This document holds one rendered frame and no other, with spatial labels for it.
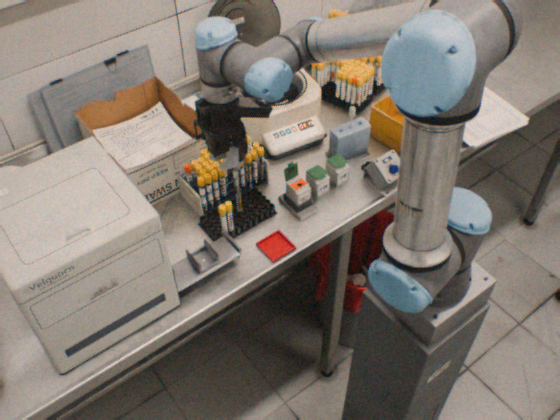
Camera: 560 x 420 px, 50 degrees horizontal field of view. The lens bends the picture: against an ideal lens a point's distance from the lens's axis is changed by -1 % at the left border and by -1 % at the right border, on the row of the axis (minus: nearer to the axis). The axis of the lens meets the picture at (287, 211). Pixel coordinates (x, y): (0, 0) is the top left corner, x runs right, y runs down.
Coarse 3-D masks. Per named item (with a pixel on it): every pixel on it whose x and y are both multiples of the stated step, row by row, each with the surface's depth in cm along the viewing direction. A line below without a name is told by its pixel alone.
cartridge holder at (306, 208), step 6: (282, 198) 149; (288, 198) 146; (312, 198) 146; (288, 204) 148; (294, 204) 145; (300, 204) 145; (306, 204) 146; (312, 204) 148; (294, 210) 147; (300, 210) 146; (306, 210) 147; (312, 210) 147; (300, 216) 145; (306, 216) 146
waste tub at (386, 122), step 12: (372, 108) 161; (384, 108) 166; (372, 120) 163; (384, 120) 160; (396, 120) 156; (372, 132) 166; (384, 132) 162; (396, 132) 158; (384, 144) 165; (396, 144) 161
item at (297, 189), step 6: (294, 180) 145; (300, 180) 145; (288, 186) 144; (294, 186) 143; (300, 186) 144; (306, 186) 144; (288, 192) 146; (294, 192) 143; (300, 192) 143; (306, 192) 144; (294, 198) 145; (300, 198) 144; (306, 198) 146
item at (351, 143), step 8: (352, 120) 156; (360, 120) 156; (336, 128) 154; (344, 128) 154; (352, 128) 154; (360, 128) 154; (368, 128) 155; (336, 136) 152; (344, 136) 152; (352, 136) 154; (360, 136) 156; (368, 136) 158; (336, 144) 154; (344, 144) 155; (352, 144) 156; (360, 144) 158; (328, 152) 161; (336, 152) 156; (344, 152) 157; (352, 152) 159; (360, 152) 160; (352, 160) 159; (360, 160) 160
